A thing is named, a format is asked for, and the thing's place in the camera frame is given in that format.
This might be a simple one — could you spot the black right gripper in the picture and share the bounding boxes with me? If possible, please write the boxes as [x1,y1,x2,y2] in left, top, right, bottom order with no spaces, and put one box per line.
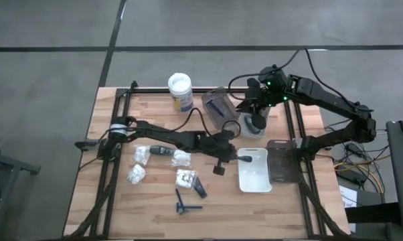
[236,77,272,131]

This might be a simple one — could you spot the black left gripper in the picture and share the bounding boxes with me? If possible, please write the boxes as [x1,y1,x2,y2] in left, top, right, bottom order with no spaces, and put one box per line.
[204,130,242,176]

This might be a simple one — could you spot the dark grey travel bottle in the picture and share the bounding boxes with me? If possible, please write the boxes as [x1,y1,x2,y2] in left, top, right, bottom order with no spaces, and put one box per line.
[244,115,256,135]
[149,145,175,157]

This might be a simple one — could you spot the blue disposable razor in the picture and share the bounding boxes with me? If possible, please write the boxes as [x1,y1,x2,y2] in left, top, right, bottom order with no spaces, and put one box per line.
[206,99,226,117]
[174,188,189,215]
[179,204,204,215]

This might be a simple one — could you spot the clear bag white cotton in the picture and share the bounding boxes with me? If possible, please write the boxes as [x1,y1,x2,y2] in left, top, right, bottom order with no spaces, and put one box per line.
[133,144,151,165]
[170,149,192,168]
[127,163,147,185]

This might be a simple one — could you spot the clear vanity pack bag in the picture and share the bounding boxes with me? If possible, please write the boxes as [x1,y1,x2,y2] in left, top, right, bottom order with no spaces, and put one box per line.
[174,169,199,190]

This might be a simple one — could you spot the small white plastic bin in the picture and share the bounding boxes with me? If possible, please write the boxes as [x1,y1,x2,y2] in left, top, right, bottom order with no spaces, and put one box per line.
[238,112,268,141]

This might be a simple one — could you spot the large white plastic bin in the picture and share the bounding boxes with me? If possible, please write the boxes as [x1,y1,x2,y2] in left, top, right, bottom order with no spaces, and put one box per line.
[237,147,273,194]

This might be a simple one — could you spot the dark grey plastic bin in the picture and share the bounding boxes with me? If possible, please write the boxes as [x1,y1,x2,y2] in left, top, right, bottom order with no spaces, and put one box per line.
[266,139,303,184]

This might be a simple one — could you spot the white yellow wipes canister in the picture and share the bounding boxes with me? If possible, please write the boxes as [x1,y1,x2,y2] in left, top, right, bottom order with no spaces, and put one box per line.
[167,72,195,114]

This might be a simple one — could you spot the black power brick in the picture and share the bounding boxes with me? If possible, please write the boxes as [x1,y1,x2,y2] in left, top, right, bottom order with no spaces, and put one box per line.
[335,169,368,185]

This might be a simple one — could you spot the white paper sheet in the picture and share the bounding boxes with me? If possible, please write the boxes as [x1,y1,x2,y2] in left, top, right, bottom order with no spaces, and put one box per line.
[338,185,358,208]

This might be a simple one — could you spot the grey side furniture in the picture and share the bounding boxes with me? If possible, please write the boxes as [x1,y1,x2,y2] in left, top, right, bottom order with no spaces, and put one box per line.
[0,143,42,241]

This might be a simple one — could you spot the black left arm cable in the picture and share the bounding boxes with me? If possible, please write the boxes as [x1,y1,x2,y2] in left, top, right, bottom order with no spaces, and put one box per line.
[173,107,243,138]

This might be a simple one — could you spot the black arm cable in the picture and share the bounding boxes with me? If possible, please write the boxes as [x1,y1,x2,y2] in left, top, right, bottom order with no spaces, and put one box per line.
[173,107,243,138]
[228,48,326,101]

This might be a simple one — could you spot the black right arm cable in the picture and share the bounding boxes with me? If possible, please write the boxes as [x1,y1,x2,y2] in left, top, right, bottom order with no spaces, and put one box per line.
[228,48,326,101]

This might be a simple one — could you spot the floor cable bundle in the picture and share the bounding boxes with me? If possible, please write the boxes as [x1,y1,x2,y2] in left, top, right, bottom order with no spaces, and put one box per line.
[333,127,392,195]

